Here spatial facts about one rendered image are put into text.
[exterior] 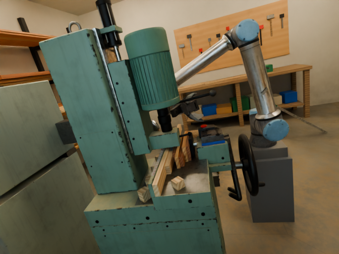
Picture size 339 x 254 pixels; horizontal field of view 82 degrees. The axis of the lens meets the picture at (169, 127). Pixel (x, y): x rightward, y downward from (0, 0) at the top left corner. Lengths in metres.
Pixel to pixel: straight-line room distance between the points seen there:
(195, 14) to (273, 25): 1.41
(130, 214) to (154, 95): 0.52
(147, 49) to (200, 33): 3.41
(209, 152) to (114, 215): 0.50
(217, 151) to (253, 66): 0.60
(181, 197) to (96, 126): 0.46
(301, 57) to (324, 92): 0.81
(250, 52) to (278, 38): 3.08
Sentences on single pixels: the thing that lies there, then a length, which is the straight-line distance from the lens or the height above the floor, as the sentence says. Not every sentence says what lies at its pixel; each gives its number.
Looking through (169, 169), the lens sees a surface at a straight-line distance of 0.83.
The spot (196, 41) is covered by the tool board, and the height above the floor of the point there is 1.64.
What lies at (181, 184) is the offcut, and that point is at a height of 0.91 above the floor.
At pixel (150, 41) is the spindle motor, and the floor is 1.42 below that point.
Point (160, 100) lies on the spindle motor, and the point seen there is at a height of 1.20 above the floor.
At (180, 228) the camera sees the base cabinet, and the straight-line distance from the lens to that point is 0.93.
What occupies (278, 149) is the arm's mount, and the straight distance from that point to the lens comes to 1.56.
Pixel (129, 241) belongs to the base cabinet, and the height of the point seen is 0.62.
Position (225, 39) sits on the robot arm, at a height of 1.40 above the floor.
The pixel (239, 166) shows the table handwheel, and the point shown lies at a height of 0.81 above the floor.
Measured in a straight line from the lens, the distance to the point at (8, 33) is 2.86.
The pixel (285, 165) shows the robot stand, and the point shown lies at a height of 0.50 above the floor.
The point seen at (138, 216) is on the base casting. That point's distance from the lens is 0.93.
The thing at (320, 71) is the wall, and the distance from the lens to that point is 4.63.
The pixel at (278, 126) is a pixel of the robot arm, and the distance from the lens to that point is 1.34.
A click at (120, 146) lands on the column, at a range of 0.89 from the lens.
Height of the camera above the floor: 1.32
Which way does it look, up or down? 17 degrees down
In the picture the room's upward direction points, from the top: 13 degrees counter-clockwise
